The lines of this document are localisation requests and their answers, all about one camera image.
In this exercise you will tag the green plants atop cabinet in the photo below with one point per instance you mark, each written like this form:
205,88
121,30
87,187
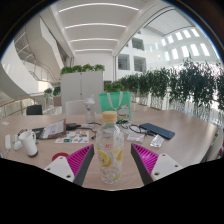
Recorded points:
83,68

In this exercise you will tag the low green potted plant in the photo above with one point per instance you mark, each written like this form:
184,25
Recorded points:
114,87

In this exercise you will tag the row of tall green plants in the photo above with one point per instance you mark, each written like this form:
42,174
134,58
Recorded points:
186,83

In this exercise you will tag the green tote bag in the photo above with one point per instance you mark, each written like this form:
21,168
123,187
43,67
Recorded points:
111,100

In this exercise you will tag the black notebook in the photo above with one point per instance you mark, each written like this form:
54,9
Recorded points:
36,132

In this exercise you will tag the planter box with green plants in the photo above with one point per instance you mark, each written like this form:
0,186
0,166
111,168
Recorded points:
53,95

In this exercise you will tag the white cabinet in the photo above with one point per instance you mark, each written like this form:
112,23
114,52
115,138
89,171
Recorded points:
81,86

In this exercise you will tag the clear lemon drink bottle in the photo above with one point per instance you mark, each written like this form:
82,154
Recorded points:
110,150

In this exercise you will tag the clear plastic wrapper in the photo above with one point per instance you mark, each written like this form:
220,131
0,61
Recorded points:
136,137
157,141

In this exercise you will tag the white cup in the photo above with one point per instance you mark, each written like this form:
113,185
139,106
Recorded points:
29,143

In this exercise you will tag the white chair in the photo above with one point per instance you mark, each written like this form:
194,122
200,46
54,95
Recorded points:
75,107

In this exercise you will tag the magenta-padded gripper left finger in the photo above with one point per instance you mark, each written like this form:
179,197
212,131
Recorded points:
63,166

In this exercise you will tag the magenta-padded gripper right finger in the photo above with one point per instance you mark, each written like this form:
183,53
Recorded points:
160,165

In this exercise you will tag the black chair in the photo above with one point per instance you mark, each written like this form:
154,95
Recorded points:
34,110

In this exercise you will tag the clear shaker bottle white lid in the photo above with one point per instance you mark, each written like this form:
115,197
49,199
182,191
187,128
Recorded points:
90,110

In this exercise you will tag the black power adapter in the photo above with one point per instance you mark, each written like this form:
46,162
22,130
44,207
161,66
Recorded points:
71,126

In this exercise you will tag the small white paper slip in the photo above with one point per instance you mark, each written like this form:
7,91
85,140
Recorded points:
5,123

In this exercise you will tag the ceiling light strips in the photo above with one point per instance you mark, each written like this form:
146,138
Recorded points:
95,25

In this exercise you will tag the small white oval case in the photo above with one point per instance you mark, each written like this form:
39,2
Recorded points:
15,138

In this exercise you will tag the dark blue flat keyboard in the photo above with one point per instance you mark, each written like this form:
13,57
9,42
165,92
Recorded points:
156,130

